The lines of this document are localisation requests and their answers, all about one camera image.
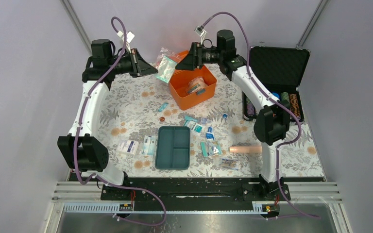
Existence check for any white teal dressing packet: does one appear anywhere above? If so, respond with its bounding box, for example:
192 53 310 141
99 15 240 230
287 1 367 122
140 135 157 156

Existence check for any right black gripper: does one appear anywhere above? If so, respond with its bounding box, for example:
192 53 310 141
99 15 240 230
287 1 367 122
175 42 223 71

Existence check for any teal bandage sachet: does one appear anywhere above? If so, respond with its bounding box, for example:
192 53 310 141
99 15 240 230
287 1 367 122
184 116 199 123

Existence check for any small teal sachet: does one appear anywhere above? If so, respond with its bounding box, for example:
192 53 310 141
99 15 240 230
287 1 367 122
158 102 169 112

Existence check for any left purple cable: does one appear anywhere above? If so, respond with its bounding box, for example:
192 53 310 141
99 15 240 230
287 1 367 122
73 17 167 227

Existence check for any black foam-lined case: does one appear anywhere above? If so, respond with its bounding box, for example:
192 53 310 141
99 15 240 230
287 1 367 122
249 46 310 122

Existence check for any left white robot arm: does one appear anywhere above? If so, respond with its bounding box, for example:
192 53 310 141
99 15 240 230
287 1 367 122
57 39 158 200

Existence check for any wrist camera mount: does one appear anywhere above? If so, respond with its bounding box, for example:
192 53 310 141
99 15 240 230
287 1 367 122
116 31 135 52
194 25 206 37

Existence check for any white blue medicine box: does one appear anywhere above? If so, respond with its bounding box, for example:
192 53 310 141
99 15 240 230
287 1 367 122
117 139 139 155

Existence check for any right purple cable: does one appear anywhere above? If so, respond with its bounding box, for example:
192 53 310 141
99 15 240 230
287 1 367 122
195 11 321 220

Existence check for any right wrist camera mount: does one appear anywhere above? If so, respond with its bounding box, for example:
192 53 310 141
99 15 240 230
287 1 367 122
194 25 206 37

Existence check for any clear bag with small items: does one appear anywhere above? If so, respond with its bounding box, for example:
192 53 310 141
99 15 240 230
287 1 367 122
207 142 222 156

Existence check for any teal divided tray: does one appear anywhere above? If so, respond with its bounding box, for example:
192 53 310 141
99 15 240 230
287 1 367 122
155 126 191 170

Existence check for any medical gauze packet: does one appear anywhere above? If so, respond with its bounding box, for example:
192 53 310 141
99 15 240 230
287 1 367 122
184 120 204 133

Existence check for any gauze pads clear bag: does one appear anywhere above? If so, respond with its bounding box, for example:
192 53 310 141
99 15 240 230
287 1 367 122
186 76 207 95

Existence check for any gloves packet clear bag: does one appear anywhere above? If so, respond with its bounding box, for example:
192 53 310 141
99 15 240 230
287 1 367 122
153 48 182 83

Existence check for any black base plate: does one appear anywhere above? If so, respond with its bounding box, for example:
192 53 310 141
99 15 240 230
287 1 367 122
101 176 325 212

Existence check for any blue white wipe packet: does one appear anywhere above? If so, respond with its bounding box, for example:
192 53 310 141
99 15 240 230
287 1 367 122
205 127 215 141

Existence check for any clear tape roll packet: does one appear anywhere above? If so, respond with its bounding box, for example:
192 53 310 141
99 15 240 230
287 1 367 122
200 117 209 125

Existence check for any purple cable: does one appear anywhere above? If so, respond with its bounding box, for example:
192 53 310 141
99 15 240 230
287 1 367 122
73 17 167 227
195 11 321 220

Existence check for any floral tablecloth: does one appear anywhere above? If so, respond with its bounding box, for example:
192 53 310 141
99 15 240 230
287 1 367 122
81 62 325 178

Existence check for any slotted cable duct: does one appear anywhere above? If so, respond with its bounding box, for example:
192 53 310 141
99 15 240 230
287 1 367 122
63 202 268 215

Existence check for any striped plaster strip packet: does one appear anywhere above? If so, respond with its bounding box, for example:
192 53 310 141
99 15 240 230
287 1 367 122
220 158 240 170

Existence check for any orange plastic medicine box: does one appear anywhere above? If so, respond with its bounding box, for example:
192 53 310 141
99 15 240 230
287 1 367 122
169 66 217 110

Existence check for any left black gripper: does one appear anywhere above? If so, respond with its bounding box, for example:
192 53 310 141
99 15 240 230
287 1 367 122
108 48 158 78

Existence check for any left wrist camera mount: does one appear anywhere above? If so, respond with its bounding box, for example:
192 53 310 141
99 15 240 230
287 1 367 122
116 31 135 52

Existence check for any teal plaster packet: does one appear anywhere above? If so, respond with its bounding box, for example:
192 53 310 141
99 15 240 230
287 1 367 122
200 141 208 158

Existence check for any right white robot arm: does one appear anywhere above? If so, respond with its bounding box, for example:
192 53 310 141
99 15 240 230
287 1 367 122
176 30 289 200

